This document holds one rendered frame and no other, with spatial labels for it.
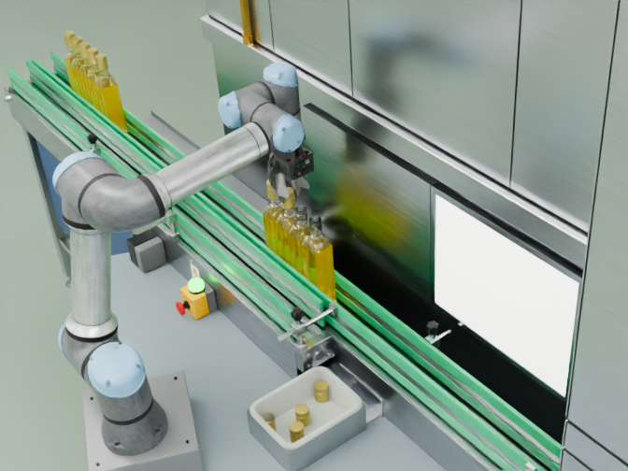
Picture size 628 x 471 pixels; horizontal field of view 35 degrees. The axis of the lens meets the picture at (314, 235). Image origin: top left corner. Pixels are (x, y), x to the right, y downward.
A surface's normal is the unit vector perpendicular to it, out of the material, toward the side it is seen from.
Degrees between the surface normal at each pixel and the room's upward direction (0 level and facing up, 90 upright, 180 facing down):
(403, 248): 90
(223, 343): 0
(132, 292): 0
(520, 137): 90
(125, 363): 9
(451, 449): 90
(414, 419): 90
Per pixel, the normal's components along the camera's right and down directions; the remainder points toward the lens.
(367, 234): -0.80, 0.41
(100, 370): -0.01, -0.70
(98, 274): 0.49, 0.49
